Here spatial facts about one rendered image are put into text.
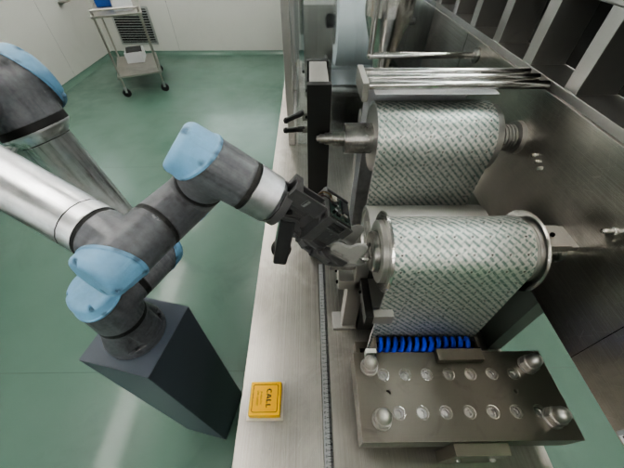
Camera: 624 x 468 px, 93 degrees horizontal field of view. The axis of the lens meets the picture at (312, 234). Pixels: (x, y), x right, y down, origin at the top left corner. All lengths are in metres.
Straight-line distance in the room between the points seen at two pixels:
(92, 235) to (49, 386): 1.79
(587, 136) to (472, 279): 0.30
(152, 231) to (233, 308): 1.55
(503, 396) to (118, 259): 0.71
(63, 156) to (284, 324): 0.62
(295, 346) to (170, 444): 1.09
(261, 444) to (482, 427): 0.44
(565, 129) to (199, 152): 0.62
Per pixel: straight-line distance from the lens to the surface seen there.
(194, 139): 0.40
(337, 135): 0.67
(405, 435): 0.67
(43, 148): 0.74
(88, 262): 0.43
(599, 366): 0.68
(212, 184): 0.40
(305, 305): 0.88
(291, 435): 0.78
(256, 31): 6.05
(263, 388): 0.78
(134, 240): 0.43
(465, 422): 0.71
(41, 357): 2.33
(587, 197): 0.67
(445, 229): 0.54
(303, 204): 0.43
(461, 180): 0.73
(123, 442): 1.90
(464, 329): 0.75
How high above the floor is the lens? 1.67
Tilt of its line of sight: 47 degrees down
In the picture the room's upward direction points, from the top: straight up
